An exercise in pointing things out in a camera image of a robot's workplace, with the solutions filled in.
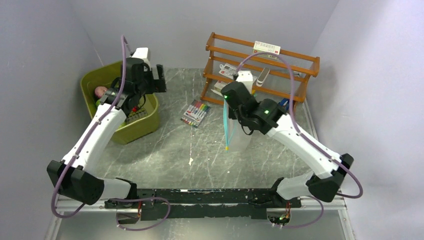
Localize clear zip bag blue zipper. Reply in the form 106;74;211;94
223;101;252;153

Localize purple onion toy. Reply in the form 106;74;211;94
94;86;108;99

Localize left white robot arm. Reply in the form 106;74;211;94
46;57;167;208

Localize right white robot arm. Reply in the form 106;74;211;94
221;81;354;207

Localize blue stapler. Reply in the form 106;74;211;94
278;98;296;113

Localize olive green plastic basket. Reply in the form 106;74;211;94
80;61;160;145

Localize orange wooden shelf rack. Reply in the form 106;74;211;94
200;32;321;107

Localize pack of coloured markers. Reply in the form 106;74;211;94
180;100;211;128

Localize small white box lower shelf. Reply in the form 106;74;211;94
211;80;228;97

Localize flat white packaged item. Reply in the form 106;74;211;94
218;63;237;80

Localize white green box on shelf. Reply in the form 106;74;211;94
252;41;281;60

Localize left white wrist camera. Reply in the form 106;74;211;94
131;47;151;62

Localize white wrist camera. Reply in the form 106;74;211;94
131;47;151;62
236;70;254;93

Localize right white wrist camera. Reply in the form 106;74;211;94
236;70;254;93

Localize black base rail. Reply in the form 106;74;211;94
104;188;301;221

